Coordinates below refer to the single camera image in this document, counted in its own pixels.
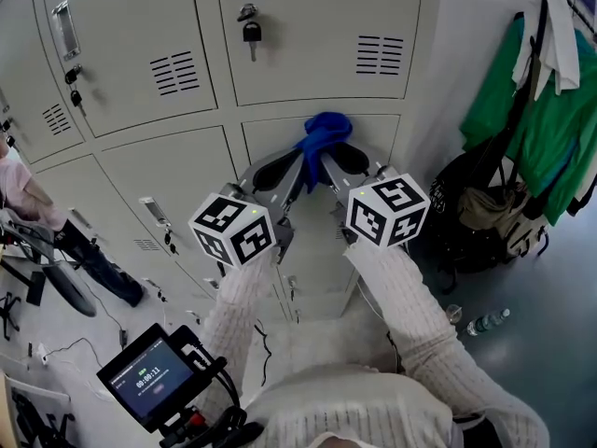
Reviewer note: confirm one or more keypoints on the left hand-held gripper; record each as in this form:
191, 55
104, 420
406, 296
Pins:
228, 231

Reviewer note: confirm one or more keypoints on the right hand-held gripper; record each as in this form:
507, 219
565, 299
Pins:
387, 208

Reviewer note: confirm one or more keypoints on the blue cloth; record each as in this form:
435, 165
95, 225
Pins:
326, 126

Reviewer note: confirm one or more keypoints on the grey metal locker cabinet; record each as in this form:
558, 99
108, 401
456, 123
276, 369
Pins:
163, 171

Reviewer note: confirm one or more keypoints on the person's right forearm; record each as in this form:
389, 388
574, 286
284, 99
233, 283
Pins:
396, 297

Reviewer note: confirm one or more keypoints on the person's left forearm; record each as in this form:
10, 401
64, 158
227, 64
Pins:
233, 325

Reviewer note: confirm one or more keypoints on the black-headed locker keys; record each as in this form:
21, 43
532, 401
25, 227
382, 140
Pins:
252, 31
75, 97

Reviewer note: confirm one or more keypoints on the black bag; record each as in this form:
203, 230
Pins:
448, 231

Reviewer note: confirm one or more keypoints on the khaki bag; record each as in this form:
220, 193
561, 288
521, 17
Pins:
485, 208

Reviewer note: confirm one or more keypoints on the clear plastic cup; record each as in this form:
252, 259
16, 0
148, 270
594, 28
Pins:
453, 314

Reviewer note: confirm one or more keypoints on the white patterned backpack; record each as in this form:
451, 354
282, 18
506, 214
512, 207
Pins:
527, 236

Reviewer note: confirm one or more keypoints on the clear plastic water bottle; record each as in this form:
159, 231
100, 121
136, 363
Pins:
487, 323

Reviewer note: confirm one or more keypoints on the green jacket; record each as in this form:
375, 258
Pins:
559, 133

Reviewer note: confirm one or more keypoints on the gray mesh chair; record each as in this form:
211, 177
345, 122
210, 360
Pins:
70, 287

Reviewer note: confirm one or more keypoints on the black monitor screen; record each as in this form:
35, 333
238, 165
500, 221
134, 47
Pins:
149, 383

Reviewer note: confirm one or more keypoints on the person's torso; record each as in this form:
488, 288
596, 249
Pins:
354, 409

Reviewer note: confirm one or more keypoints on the black clothes rack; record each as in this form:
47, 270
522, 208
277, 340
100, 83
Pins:
542, 17

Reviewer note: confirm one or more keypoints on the white shirt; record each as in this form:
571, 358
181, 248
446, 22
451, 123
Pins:
562, 40

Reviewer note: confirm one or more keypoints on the wooden table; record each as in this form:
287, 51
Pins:
36, 289

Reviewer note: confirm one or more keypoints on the white plug adapter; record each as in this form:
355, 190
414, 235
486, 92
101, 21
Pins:
42, 353

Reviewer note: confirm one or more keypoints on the black chair base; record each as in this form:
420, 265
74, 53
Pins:
10, 308

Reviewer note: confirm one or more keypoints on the black office chair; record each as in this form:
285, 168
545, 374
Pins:
32, 418

